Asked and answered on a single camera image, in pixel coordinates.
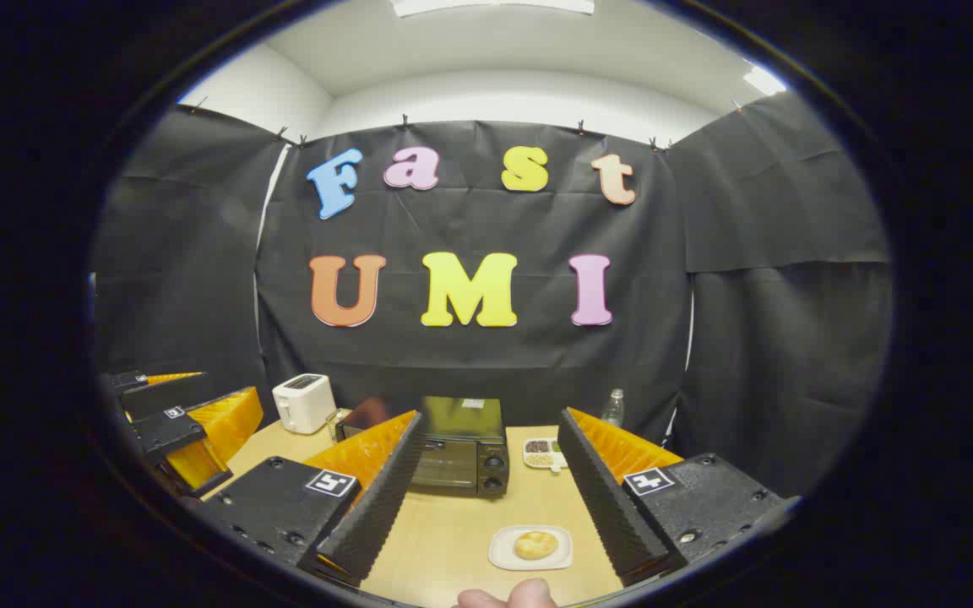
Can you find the clear plastic water bottle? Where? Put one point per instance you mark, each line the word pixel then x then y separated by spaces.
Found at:
pixel 613 411

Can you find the white square plate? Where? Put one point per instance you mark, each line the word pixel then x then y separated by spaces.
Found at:
pixel 501 557

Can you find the black backdrop cloth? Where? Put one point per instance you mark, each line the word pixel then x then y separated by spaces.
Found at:
pixel 470 355

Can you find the yellow bread bun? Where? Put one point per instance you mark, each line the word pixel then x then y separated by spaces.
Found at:
pixel 535 545

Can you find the black electric oven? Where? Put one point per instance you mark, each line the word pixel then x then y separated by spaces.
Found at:
pixel 461 452

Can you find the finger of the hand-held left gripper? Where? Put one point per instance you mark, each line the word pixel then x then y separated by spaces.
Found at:
pixel 165 395
pixel 167 432

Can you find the ceiling light panel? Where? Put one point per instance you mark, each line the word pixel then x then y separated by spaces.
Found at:
pixel 763 81
pixel 495 6

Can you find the white divided dish with beans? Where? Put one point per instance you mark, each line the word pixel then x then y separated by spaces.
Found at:
pixel 541 456

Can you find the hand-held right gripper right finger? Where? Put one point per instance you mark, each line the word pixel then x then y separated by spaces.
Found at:
pixel 600 498

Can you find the white toaster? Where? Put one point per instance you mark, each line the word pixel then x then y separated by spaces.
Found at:
pixel 305 405

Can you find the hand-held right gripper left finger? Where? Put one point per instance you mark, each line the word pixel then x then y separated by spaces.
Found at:
pixel 372 507

